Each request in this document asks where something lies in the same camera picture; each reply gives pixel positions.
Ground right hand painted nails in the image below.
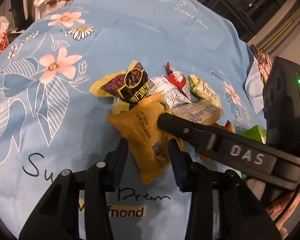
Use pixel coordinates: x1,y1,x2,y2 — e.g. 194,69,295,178
266,193,300,239

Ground green cardboard box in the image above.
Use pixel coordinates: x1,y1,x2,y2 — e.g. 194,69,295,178
240,125,267,144

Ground folded pink purple fabrics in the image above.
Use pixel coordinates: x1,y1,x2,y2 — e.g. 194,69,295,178
249,44,273,85

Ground clear cracker packet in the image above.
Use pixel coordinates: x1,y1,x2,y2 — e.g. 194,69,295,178
171,100,223,125

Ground light green snack packet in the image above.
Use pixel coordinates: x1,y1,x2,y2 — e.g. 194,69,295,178
188,75,222,109

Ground white silver snack packet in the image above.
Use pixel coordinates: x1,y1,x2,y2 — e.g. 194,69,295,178
148,76,191,109

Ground light blue floral cloth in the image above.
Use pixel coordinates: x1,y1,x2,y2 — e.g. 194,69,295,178
0,0,266,237

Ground red white snack packet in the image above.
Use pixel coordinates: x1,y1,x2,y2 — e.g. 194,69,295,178
166,62,188,95

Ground black yellow snack packet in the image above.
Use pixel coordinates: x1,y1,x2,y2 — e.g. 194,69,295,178
89,61,149,105

